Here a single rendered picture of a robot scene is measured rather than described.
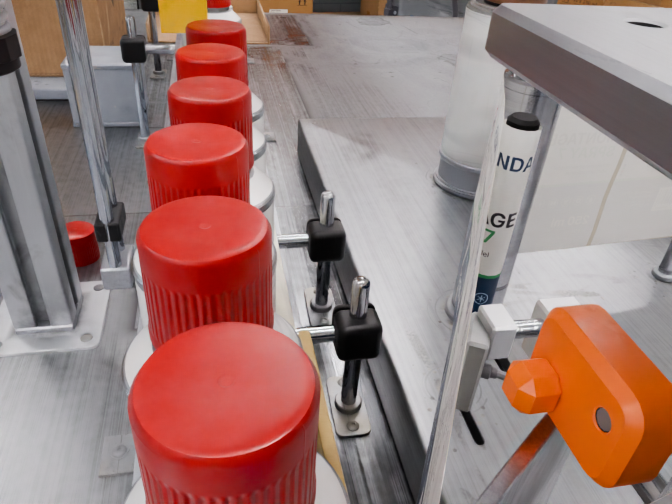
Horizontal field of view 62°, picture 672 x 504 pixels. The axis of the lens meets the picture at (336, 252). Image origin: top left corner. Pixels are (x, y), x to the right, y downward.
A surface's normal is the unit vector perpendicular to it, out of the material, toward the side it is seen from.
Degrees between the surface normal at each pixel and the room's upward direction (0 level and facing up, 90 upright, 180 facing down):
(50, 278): 90
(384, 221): 0
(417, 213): 0
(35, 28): 90
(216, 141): 2
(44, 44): 90
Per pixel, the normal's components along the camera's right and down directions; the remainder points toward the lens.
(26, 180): 0.19, 0.56
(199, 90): 0.10, -0.84
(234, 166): 0.79, 0.38
